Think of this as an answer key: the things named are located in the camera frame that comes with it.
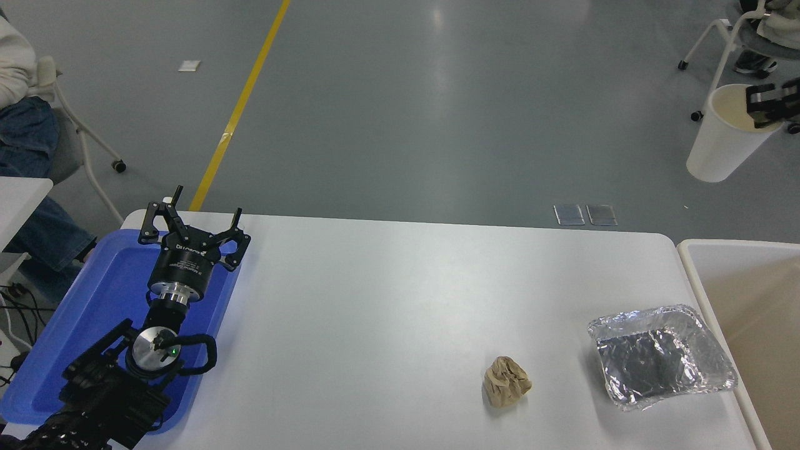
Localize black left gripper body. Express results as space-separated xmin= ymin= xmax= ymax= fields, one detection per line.
xmin=147 ymin=241 xmax=220 ymax=296

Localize white paper cup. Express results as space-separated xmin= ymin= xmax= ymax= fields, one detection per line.
xmin=686 ymin=84 xmax=785 ymax=183

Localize white wheeled chair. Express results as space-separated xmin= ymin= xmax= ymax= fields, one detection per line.
xmin=34 ymin=56 xmax=127 ymax=224
xmin=678 ymin=6 xmax=800 ymax=134

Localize blue plastic tray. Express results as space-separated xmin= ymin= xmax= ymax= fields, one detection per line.
xmin=0 ymin=228 xmax=243 ymax=435

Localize yellow floor tape line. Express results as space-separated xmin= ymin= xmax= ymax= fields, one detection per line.
xmin=189 ymin=0 xmax=293 ymax=212

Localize small white side table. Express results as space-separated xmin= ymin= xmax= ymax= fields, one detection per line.
xmin=0 ymin=177 xmax=54 ymax=252

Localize large pale bin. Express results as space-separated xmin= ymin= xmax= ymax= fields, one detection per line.
xmin=677 ymin=238 xmax=800 ymax=450

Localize silver foil tray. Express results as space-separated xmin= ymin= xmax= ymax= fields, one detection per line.
xmin=587 ymin=304 xmax=739 ymax=412

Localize crumpled tan paper ball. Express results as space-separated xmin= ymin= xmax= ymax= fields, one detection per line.
xmin=482 ymin=356 xmax=533 ymax=410

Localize black cables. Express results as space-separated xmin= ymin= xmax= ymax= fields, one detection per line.
xmin=0 ymin=281 xmax=39 ymax=388

